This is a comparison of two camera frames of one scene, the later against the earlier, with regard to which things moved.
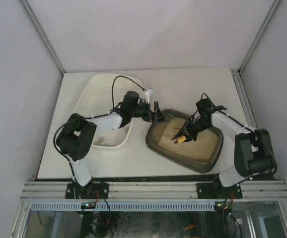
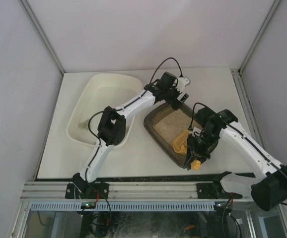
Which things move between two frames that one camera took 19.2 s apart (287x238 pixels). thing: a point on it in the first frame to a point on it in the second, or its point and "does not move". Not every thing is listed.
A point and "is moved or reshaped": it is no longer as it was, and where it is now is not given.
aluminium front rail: (268, 190) does not move
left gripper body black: (155, 112) to (177, 99)
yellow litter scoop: (181, 139) to (179, 145)
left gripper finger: (156, 107) to (184, 97)
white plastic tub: (102, 93) does not move
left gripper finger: (160, 117) to (176, 104)
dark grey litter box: (199, 155) is moved or reshaped
